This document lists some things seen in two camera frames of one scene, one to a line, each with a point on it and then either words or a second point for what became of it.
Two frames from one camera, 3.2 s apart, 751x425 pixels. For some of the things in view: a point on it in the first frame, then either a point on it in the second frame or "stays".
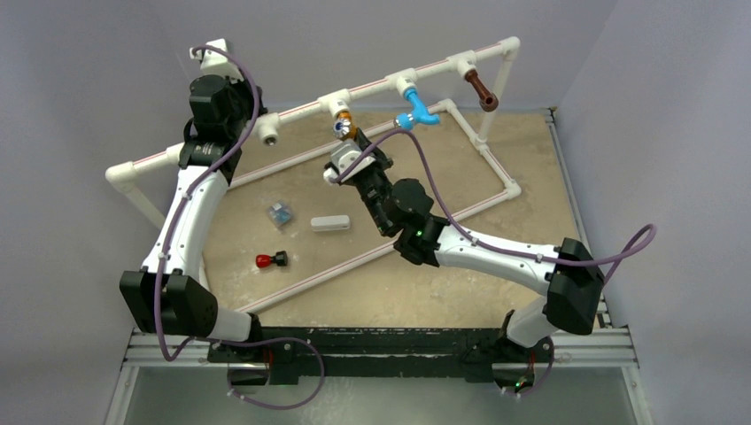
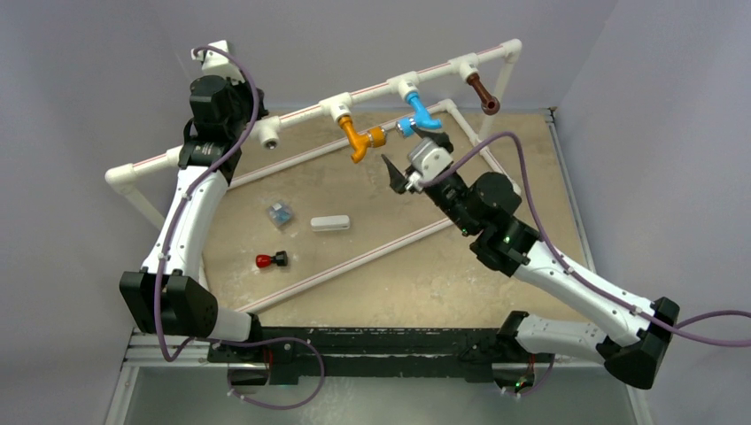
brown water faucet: (488, 100) stays
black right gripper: (381, 160) -> (397, 181)
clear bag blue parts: (280, 212) stays
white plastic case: (330, 223) stays
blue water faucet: (419, 113) stays
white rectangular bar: (344, 155) -> (426, 160)
